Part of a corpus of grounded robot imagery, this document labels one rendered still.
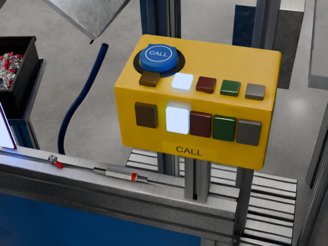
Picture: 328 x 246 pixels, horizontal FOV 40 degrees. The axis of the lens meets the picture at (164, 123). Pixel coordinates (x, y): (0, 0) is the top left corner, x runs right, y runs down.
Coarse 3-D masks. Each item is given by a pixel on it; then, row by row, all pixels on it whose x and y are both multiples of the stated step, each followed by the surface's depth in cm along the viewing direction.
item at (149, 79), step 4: (144, 72) 46; (148, 72) 46; (152, 72) 46; (156, 72) 46; (144, 76) 46; (148, 76) 46; (152, 76) 46; (156, 76) 46; (140, 80) 45; (144, 80) 45; (148, 80) 45; (152, 80) 45; (156, 80) 45; (140, 84) 46; (144, 84) 45; (148, 84) 45; (152, 84) 45; (156, 84) 45
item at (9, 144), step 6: (0, 114) 64; (0, 120) 64; (0, 126) 65; (0, 132) 66; (6, 132) 66; (0, 138) 67; (6, 138) 67; (0, 144) 69; (6, 144) 68; (12, 144) 68
